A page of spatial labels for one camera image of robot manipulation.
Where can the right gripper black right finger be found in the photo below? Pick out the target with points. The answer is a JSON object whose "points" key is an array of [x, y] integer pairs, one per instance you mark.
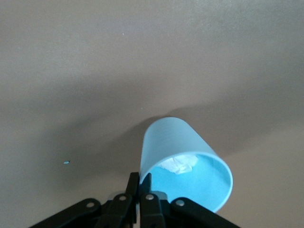
{"points": [[152, 209]]}

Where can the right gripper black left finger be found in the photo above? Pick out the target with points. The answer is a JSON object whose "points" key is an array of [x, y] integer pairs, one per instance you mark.
{"points": [[118, 209]]}

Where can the blue cup with paper inside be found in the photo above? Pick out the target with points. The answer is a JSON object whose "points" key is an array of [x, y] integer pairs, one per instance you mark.
{"points": [[173, 142]]}

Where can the crumpled white paper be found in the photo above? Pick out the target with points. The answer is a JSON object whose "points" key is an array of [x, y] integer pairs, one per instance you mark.
{"points": [[180, 165]]}

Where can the brown tablecloth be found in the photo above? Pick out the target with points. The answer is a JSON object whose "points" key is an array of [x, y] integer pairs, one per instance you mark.
{"points": [[118, 71]]}

